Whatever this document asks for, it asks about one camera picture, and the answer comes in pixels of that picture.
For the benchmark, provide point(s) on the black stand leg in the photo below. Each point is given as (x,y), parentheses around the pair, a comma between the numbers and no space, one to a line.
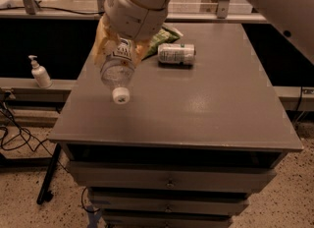
(45,194)

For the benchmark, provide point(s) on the white green can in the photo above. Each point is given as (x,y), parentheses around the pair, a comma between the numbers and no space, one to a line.
(169,53)

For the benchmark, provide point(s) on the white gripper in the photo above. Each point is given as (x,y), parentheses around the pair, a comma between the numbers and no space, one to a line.
(134,21)

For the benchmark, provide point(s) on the white pump dispenser bottle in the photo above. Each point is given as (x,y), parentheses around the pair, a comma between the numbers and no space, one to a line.
(39,73)

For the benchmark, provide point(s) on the grey drawer cabinet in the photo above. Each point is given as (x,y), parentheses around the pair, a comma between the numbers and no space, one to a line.
(192,144)

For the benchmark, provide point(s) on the green chip bag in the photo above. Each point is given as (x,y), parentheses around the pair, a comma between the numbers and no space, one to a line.
(167,34)

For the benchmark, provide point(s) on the clear blue-label plastic bottle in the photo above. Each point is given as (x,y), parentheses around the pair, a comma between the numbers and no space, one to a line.
(117,70)

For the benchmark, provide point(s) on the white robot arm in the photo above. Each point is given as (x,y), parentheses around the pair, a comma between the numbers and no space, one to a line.
(292,18)

